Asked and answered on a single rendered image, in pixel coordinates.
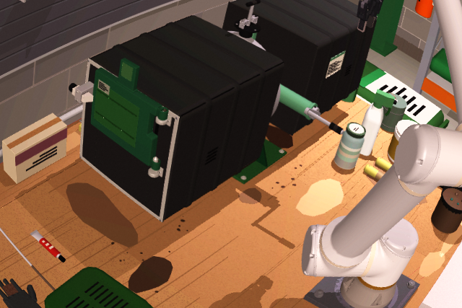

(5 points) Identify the silver crank with black grip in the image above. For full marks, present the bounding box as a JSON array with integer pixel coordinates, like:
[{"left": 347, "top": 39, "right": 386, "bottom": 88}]
[{"left": 304, "top": 105, "right": 346, "bottom": 136}]

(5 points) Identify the black lock pin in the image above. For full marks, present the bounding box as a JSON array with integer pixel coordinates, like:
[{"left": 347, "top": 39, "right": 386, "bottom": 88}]
[{"left": 236, "top": 0, "right": 263, "bottom": 39}]

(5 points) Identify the black compost tumbler body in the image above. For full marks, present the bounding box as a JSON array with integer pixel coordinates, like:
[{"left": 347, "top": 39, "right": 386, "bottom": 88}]
[{"left": 79, "top": 0, "right": 378, "bottom": 222}]

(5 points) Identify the green hatch door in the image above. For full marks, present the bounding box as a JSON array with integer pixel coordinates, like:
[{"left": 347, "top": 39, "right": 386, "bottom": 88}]
[{"left": 90, "top": 58, "right": 170, "bottom": 179}]

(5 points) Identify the white door bolt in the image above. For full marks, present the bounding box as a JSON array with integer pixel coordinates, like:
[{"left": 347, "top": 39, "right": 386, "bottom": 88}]
[{"left": 68, "top": 81, "right": 95, "bottom": 104}]

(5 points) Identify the orange cone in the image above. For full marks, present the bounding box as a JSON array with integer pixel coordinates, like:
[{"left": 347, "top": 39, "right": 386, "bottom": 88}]
[{"left": 414, "top": 0, "right": 435, "bottom": 19}]

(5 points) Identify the grey step ladder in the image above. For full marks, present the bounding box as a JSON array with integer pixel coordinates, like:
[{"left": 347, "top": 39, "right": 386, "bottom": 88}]
[{"left": 412, "top": 15, "right": 462, "bottom": 123}]

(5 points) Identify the grey-green tin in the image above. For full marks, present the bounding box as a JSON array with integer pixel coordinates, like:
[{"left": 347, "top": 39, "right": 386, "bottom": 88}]
[{"left": 380, "top": 94, "right": 409, "bottom": 133}]

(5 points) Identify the white spray bottle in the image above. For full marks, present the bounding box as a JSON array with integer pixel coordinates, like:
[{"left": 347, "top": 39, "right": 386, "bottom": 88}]
[{"left": 359, "top": 89, "right": 397, "bottom": 157}]

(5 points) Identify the yellow tin with white lid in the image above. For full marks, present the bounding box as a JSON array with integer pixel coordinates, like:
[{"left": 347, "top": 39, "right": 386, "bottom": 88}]
[{"left": 387, "top": 119, "right": 417, "bottom": 164}]

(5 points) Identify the striped grey-green jar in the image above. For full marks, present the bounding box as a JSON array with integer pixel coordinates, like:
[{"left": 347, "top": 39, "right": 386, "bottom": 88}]
[{"left": 333, "top": 122, "right": 367, "bottom": 172}]

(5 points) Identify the brown plant pot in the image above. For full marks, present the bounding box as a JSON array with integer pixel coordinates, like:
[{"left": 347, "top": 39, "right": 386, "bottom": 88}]
[{"left": 430, "top": 186, "right": 462, "bottom": 235}]

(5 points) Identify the tan cardboard box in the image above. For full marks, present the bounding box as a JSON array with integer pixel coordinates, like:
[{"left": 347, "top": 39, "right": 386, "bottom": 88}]
[{"left": 1, "top": 113, "right": 69, "bottom": 185}]

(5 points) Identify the green slotted crate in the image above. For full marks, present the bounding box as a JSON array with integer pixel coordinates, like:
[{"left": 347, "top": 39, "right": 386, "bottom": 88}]
[{"left": 43, "top": 266, "right": 153, "bottom": 308}]

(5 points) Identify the red and white tube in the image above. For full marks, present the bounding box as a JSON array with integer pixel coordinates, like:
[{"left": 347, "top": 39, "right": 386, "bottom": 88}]
[{"left": 30, "top": 229, "right": 67, "bottom": 263}]

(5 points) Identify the thin grey rod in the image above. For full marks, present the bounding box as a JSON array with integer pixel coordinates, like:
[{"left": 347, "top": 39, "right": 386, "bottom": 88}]
[{"left": 0, "top": 227, "right": 57, "bottom": 291}]

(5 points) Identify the black glove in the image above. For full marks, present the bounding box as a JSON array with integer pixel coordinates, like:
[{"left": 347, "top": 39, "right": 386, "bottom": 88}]
[{"left": 0, "top": 278, "right": 38, "bottom": 308}]

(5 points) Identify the green post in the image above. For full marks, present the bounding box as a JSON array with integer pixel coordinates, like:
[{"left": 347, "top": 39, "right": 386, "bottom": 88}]
[{"left": 367, "top": 0, "right": 409, "bottom": 57}]

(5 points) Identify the grey slatted wall panel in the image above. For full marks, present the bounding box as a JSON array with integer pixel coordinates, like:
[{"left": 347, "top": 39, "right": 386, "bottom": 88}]
[{"left": 0, "top": 0, "right": 217, "bottom": 79}]

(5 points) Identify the grey base plate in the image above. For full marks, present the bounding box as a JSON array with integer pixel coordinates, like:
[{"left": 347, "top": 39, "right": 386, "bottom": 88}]
[{"left": 304, "top": 272, "right": 422, "bottom": 308}]

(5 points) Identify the white wall pipe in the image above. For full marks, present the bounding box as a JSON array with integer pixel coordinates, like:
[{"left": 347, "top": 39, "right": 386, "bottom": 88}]
[{"left": 57, "top": 105, "right": 84, "bottom": 123}]

